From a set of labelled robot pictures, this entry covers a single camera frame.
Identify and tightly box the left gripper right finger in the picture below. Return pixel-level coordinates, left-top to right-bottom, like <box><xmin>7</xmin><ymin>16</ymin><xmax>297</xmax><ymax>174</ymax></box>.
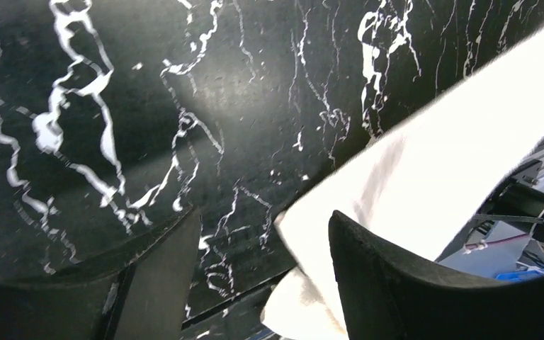
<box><xmin>329</xmin><ymin>211</ymin><xmax>544</xmax><ymax>339</ymax></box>

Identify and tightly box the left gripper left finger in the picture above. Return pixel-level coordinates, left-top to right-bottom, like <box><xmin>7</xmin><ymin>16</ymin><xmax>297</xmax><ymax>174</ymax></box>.
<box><xmin>0</xmin><ymin>208</ymin><xmax>201</xmax><ymax>339</ymax></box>

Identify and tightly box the white towel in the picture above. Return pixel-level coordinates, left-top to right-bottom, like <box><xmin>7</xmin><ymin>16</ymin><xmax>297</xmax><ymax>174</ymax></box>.
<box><xmin>261</xmin><ymin>26</ymin><xmax>544</xmax><ymax>339</ymax></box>

